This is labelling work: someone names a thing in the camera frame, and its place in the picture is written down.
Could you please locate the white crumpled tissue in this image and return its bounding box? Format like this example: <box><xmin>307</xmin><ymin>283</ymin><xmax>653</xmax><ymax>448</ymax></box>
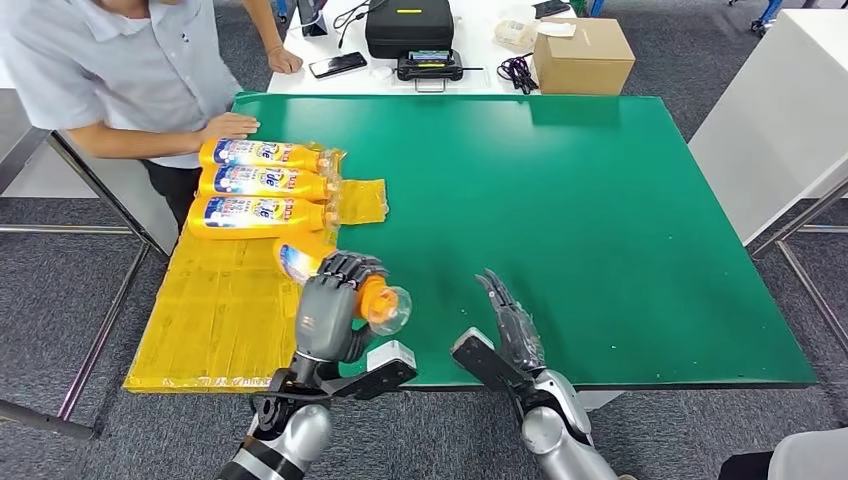
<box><xmin>535</xmin><ymin>19</ymin><xmax>579</xmax><ymax>38</ymax></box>

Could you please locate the blue wheeled cart frame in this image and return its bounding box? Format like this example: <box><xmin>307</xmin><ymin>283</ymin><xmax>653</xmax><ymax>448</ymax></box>
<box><xmin>728</xmin><ymin>0</ymin><xmax>786</xmax><ymax>34</ymax></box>

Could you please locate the yellow taped cardboard mat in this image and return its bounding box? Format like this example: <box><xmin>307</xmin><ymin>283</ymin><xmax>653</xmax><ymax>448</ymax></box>
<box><xmin>122</xmin><ymin>142</ymin><xmax>391</xmax><ymax>397</ymax></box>

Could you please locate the white table foot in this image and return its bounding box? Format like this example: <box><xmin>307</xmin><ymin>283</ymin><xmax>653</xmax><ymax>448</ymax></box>
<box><xmin>576</xmin><ymin>390</ymin><xmax>624</xmax><ymax>412</ymax></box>

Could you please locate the clear plastic packet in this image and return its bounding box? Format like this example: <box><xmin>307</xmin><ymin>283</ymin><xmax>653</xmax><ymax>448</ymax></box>
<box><xmin>493</xmin><ymin>17</ymin><xmax>541</xmax><ymax>53</ymax></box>

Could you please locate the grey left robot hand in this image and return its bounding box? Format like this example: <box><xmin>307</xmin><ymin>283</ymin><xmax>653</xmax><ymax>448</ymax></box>
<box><xmin>293</xmin><ymin>251</ymin><xmax>391</xmax><ymax>366</ymax></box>

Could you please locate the dark tablet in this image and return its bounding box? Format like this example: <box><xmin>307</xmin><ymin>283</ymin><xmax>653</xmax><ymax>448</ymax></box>
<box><xmin>296</xmin><ymin>0</ymin><xmax>329</xmax><ymax>38</ymax></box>

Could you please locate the person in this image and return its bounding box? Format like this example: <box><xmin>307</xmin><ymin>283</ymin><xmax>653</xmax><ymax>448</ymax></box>
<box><xmin>0</xmin><ymin>0</ymin><xmax>305</xmax><ymax>232</ymax></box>

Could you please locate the white table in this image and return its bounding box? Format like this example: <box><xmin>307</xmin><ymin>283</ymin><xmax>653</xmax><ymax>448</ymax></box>
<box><xmin>688</xmin><ymin>7</ymin><xmax>848</xmax><ymax>359</ymax></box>
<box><xmin>0</xmin><ymin>59</ymin><xmax>181</xmax><ymax>256</ymax></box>

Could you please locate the black handheld controller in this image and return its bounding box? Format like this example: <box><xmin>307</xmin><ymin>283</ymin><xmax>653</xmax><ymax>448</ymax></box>
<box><xmin>396</xmin><ymin>47</ymin><xmax>485</xmax><ymax>93</ymax></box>

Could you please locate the thin black cable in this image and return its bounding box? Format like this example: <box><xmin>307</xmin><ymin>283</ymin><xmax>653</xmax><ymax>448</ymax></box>
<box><xmin>331</xmin><ymin>0</ymin><xmax>386</xmax><ymax>49</ymax></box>

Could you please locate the dark smartphone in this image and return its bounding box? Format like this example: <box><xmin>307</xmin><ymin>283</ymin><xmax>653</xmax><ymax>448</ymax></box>
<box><xmin>308</xmin><ymin>51</ymin><xmax>370</xmax><ymax>80</ymax></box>

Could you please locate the black carrying case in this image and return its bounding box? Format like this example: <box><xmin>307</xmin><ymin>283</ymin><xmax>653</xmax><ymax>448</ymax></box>
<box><xmin>364</xmin><ymin>0</ymin><xmax>456</xmax><ymax>60</ymax></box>

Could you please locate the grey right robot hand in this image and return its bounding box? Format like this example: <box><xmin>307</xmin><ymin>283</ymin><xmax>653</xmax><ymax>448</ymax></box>
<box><xmin>474</xmin><ymin>268</ymin><xmax>547</xmax><ymax>378</ymax></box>

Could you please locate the grey steel table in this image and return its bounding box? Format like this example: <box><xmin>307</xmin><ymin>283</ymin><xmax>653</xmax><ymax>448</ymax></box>
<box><xmin>0</xmin><ymin>87</ymin><xmax>170</xmax><ymax>442</ymax></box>

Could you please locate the orange detergent bottle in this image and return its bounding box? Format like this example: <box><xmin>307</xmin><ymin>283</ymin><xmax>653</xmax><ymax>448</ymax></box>
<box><xmin>186</xmin><ymin>195</ymin><xmax>340</xmax><ymax>241</ymax></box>
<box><xmin>197</xmin><ymin>164</ymin><xmax>340</xmax><ymax>203</ymax></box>
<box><xmin>272</xmin><ymin>237</ymin><xmax>413</xmax><ymax>337</ymax></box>
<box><xmin>198</xmin><ymin>137</ymin><xmax>336</xmax><ymax>175</ymax></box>

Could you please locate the brown cardboard box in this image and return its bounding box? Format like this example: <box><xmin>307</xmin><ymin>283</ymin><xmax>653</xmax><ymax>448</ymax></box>
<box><xmin>532</xmin><ymin>16</ymin><xmax>638</xmax><ymax>97</ymax></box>

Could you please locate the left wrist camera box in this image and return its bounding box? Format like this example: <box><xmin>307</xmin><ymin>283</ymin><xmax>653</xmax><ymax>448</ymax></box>
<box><xmin>317</xmin><ymin>339</ymin><xmax>420</xmax><ymax>403</ymax></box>

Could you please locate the white chair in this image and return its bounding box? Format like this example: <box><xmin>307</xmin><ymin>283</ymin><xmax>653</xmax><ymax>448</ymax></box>
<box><xmin>767</xmin><ymin>427</ymin><xmax>848</xmax><ymax>480</ymax></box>

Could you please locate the black coiled cable bundle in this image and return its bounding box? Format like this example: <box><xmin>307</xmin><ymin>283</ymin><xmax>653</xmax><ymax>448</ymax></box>
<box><xmin>496</xmin><ymin>52</ymin><xmax>541</xmax><ymax>95</ymax></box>

